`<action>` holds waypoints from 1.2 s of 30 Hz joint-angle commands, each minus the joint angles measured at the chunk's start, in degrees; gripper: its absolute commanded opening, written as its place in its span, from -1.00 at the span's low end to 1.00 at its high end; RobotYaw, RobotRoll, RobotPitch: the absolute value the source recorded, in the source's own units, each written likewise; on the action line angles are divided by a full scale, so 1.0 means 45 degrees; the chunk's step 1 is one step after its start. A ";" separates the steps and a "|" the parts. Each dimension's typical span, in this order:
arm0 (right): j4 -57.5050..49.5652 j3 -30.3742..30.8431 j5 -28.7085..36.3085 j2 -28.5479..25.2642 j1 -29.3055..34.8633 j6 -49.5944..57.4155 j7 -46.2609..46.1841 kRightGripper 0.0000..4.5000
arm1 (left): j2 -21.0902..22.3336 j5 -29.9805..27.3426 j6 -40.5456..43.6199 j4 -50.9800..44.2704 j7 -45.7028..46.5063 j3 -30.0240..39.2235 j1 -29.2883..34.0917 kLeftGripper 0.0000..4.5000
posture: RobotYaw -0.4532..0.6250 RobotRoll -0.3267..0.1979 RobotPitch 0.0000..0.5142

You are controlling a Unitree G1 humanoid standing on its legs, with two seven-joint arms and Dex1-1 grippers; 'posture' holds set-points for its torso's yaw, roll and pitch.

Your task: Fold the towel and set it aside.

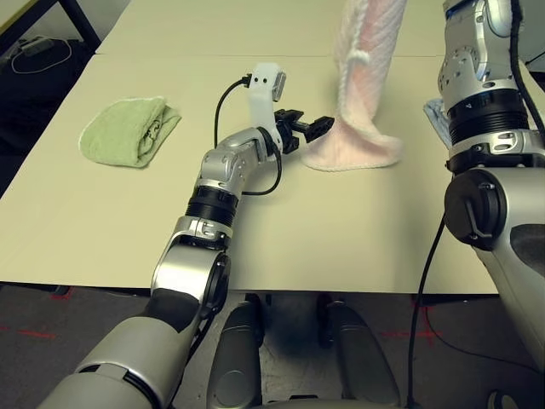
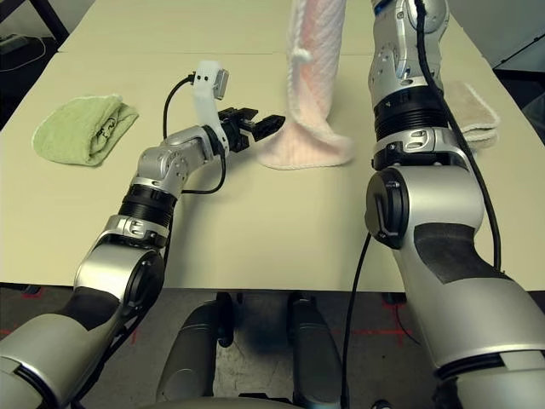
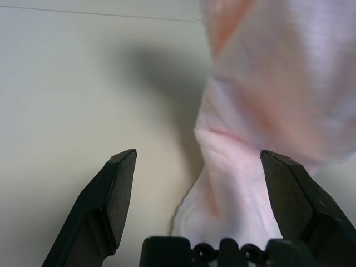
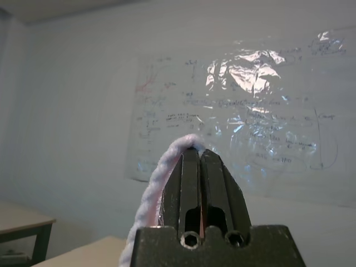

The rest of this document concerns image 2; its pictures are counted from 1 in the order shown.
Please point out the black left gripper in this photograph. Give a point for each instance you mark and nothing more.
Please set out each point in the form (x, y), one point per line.
(236, 132)

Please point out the pink towel with embroidery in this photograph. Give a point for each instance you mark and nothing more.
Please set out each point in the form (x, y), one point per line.
(315, 64)

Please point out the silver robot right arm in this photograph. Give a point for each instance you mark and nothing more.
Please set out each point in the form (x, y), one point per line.
(426, 204)

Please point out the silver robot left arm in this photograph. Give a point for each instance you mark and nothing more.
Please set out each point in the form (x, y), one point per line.
(170, 162)

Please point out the green towel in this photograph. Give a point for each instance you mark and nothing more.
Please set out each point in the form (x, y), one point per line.
(68, 132)

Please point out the beige folded towel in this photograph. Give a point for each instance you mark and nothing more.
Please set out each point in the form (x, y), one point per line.
(472, 115)

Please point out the grey robot right leg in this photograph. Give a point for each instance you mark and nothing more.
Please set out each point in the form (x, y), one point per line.
(319, 358)

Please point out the grey robot leg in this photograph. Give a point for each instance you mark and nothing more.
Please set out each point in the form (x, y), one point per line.
(187, 353)
(319, 358)

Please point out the red floor tape cross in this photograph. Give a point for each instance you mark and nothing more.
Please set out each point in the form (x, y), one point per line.
(398, 330)

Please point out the grey robot left leg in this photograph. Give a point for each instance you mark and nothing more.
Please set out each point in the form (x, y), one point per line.
(187, 353)

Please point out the black table leg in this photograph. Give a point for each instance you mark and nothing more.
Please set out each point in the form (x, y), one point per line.
(49, 21)

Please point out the black cabinet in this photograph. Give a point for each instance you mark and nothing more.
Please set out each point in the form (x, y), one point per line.
(523, 68)

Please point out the grey power strip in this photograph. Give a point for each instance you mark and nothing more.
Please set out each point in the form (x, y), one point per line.
(12, 43)

